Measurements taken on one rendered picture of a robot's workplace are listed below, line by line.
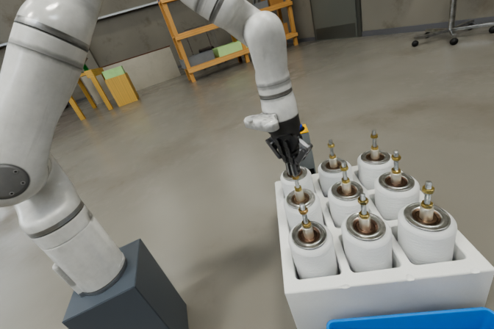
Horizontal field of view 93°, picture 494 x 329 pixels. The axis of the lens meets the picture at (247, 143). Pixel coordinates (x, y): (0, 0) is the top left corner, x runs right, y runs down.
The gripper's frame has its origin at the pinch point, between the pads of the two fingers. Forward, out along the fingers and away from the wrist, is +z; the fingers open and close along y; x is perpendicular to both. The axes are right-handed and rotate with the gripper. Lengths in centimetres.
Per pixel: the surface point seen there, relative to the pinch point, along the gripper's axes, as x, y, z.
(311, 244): 9.8, -10.6, 9.9
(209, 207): 7, 54, 35
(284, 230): 6.4, 2.1, 17.3
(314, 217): 0.9, -4.7, 13.4
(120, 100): -52, 496, 24
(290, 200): 1.9, 1.8, 9.8
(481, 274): -7.7, -34.2, 18.1
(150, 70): -182, 655, -2
